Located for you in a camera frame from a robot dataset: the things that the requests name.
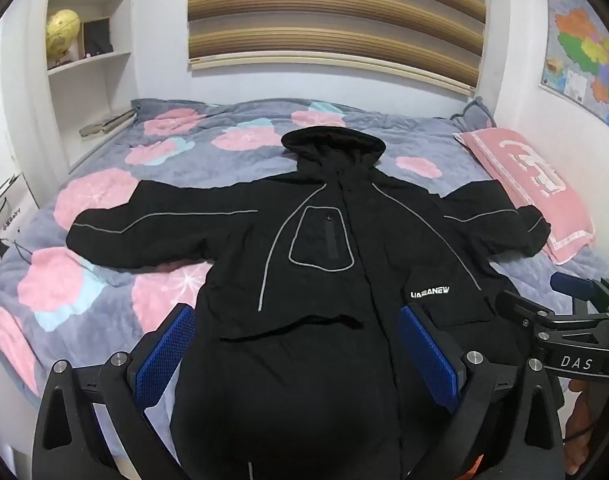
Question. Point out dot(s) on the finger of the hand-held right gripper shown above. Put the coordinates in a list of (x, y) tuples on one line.
[(571, 286), (519, 306)]

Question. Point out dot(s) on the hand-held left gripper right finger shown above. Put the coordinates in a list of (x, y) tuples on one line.
[(429, 355)]

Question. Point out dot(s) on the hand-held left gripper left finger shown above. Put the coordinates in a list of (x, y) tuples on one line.
[(167, 350)]

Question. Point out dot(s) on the black hooded jacket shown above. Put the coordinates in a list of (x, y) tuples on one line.
[(329, 270)]

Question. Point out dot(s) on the person's right hand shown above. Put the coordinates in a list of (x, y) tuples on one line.
[(584, 410)]

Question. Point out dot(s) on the pink pillow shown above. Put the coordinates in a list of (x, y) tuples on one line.
[(534, 185)]

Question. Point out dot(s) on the orange cloth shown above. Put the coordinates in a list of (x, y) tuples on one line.
[(477, 467)]

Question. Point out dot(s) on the grey floral blanket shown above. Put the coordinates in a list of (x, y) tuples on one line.
[(194, 160)]

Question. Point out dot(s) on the grey pillow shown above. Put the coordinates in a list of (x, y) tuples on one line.
[(477, 115)]

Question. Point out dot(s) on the white printed paper bag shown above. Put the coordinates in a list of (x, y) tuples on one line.
[(4, 220)]

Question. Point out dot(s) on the flat grey book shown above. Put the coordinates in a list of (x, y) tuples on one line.
[(107, 122)]

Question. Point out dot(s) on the white bookshelf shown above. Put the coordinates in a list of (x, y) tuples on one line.
[(102, 90)]

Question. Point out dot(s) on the yellow globe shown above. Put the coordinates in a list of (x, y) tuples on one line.
[(62, 30)]

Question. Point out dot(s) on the striped window blind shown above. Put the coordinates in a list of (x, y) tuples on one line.
[(334, 15)]

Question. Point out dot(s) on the colourful wall map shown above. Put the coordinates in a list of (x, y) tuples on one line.
[(584, 55)]

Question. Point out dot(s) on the small black frame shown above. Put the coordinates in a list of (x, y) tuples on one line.
[(97, 35)]

